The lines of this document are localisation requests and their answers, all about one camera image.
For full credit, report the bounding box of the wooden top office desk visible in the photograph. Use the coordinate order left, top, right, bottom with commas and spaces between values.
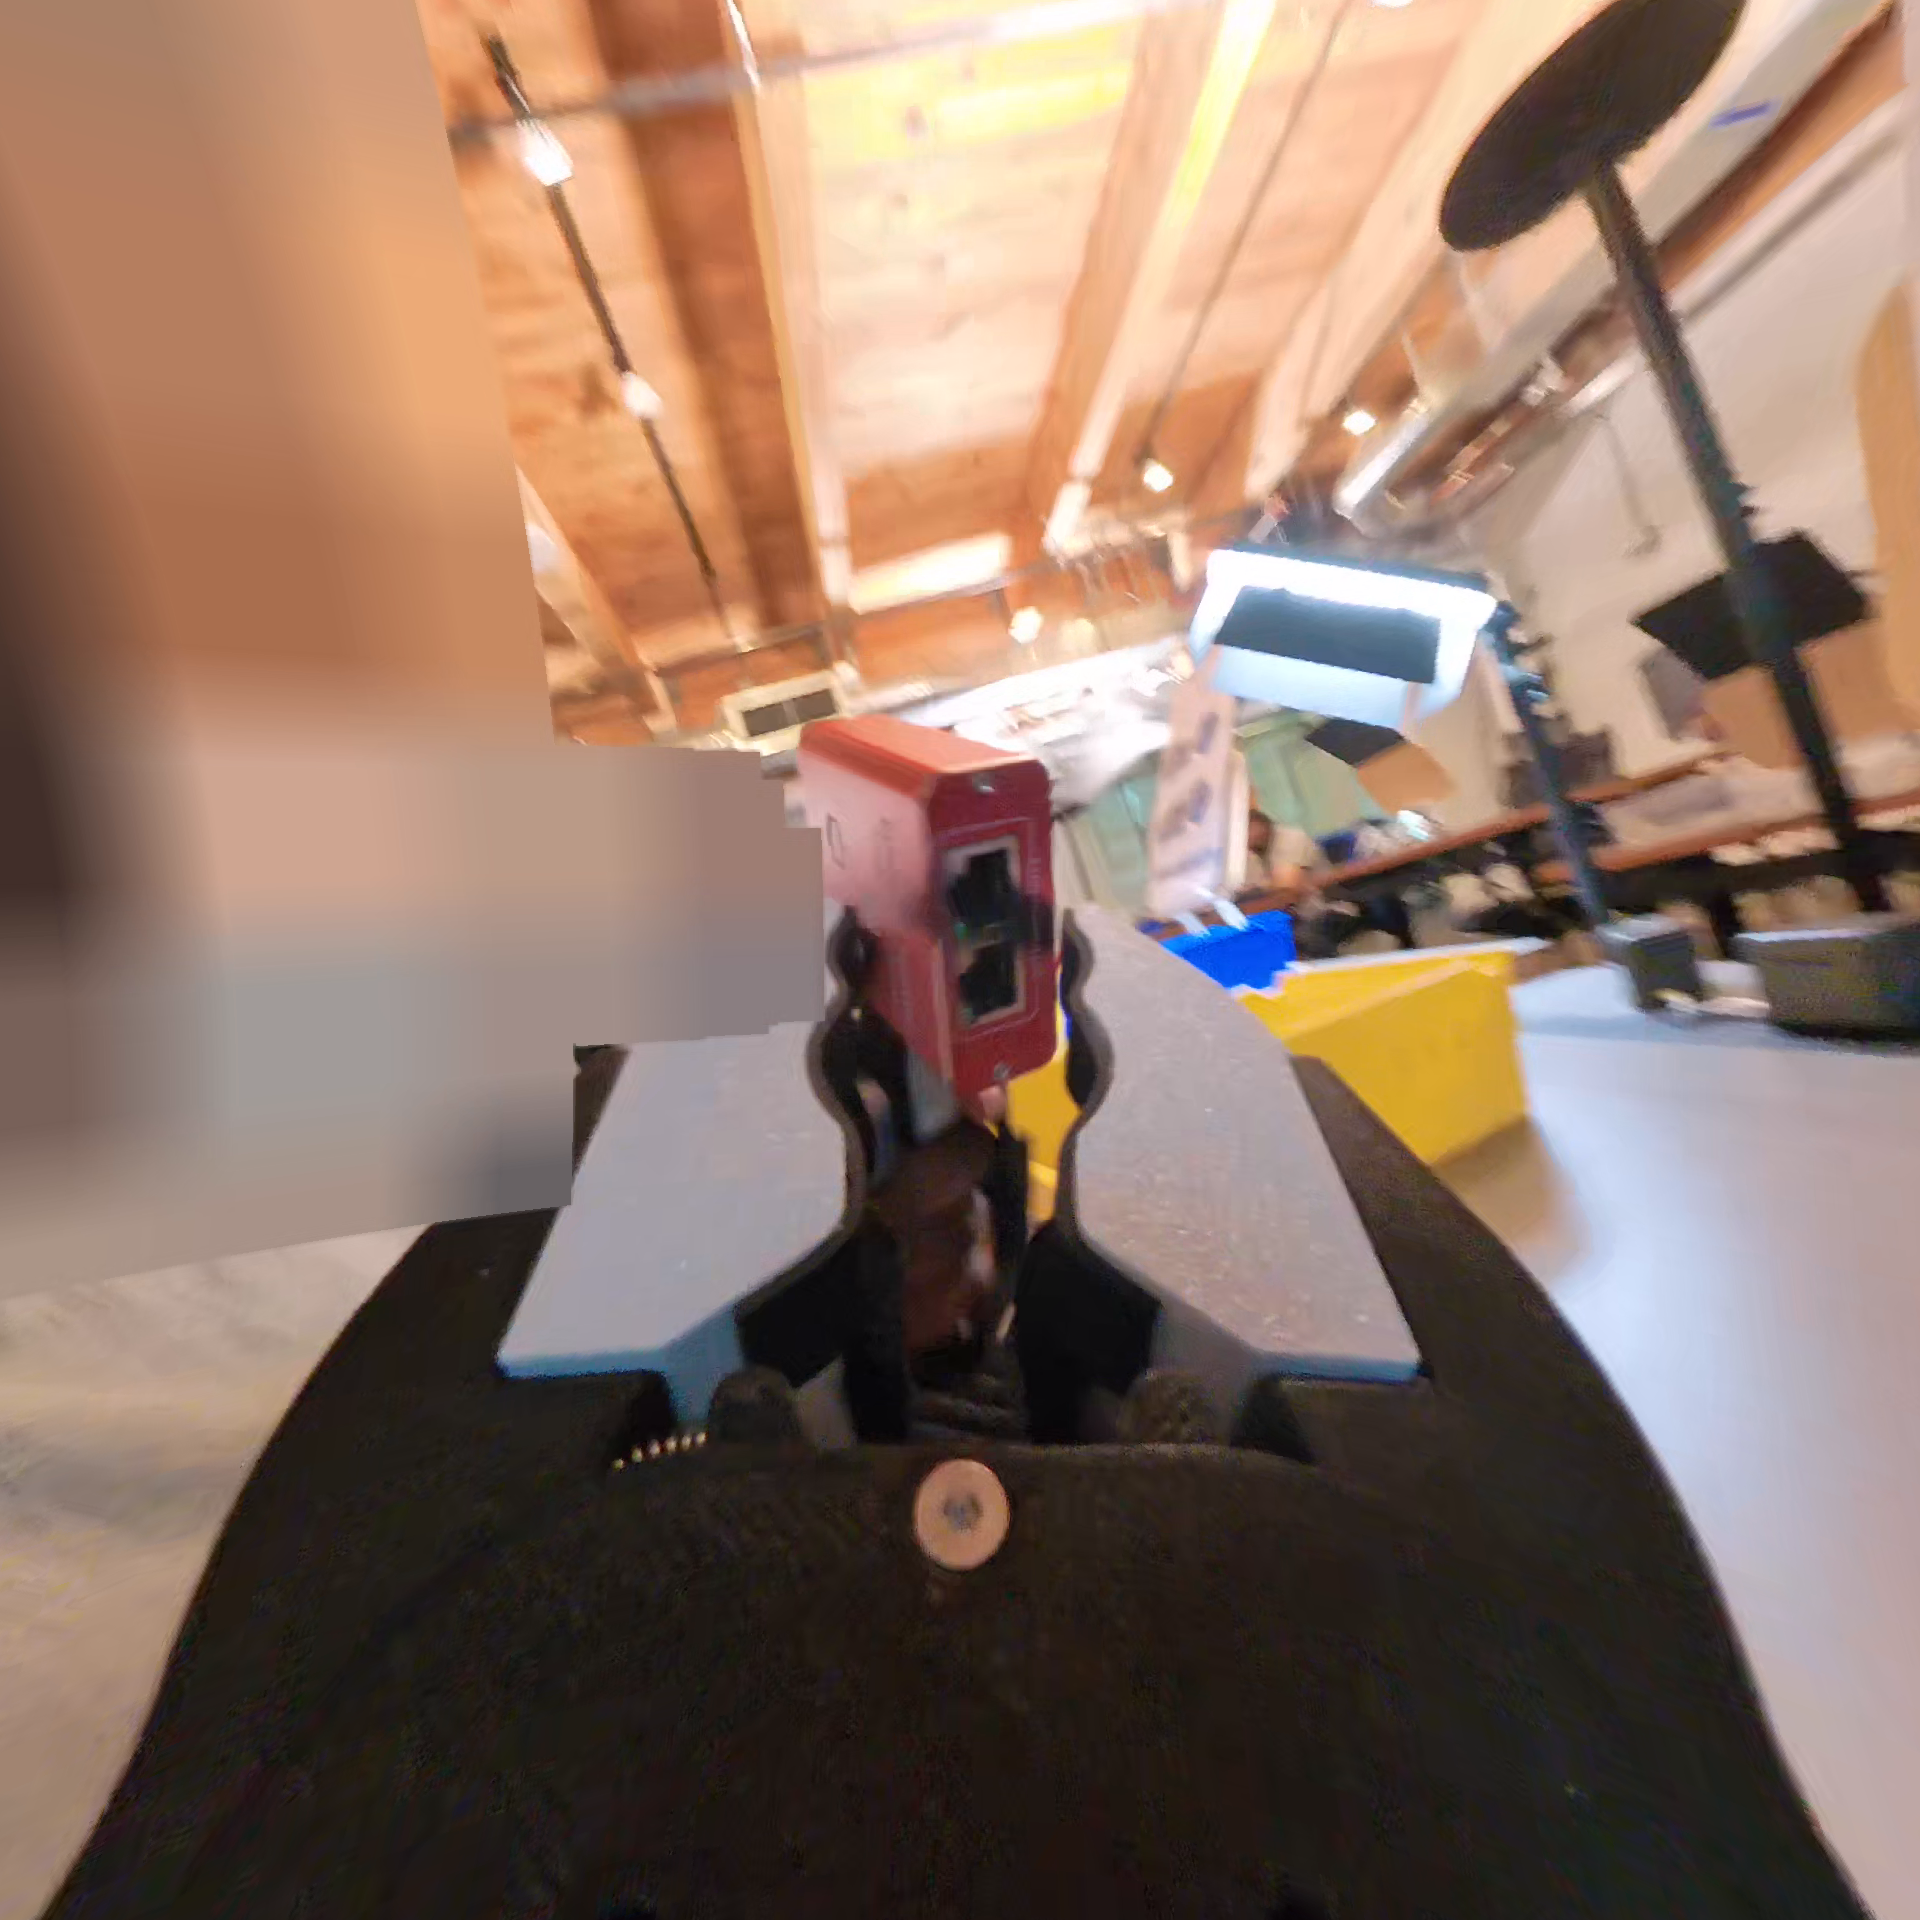
1304, 756, 1920, 902

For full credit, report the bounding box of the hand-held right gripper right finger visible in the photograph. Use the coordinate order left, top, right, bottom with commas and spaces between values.
1020, 908, 1422, 1421

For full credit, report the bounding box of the studio light panel on stand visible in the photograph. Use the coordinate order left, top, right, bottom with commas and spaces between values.
1189, 543, 1614, 923

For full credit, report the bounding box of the red metal adapter box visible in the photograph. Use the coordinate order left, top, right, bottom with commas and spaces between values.
794, 715, 1060, 1116

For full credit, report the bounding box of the yellow plastic bin with divider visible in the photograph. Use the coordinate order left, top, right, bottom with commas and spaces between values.
1000, 941, 1530, 1173

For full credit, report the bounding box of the blue plastic bin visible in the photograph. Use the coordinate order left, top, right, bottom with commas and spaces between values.
1158, 902, 1297, 995

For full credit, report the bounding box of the black pole stand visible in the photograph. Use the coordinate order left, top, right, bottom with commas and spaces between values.
1438, 0, 1894, 922

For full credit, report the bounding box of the black equipment case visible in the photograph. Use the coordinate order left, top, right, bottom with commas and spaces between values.
1733, 919, 1920, 1040
1592, 914, 1712, 1011

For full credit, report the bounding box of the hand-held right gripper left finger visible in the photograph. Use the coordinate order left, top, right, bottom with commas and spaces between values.
495, 1024, 879, 1402

